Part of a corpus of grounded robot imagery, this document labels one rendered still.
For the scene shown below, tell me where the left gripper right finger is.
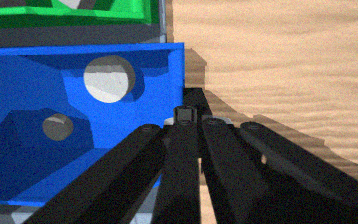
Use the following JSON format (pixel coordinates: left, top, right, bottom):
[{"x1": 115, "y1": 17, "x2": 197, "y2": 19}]
[{"x1": 192, "y1": 87, "x2": 358, "y2": 224}]

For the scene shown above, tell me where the green bin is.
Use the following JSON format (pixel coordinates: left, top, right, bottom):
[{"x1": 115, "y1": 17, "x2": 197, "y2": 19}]
[{"x1": 0, "y1": 0, "x2": 151, "y2": 27}]

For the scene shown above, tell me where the blue bin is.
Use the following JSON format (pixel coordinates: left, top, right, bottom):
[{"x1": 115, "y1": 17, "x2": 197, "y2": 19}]
[{"x1": 0, "y1": 42, "x2": 185, "y2": 206}]

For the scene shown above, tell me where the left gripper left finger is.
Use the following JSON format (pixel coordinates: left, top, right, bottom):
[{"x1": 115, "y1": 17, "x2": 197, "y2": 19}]
[{"x1": 21, "y1": 88, "x2": 202, "y2": 224}]

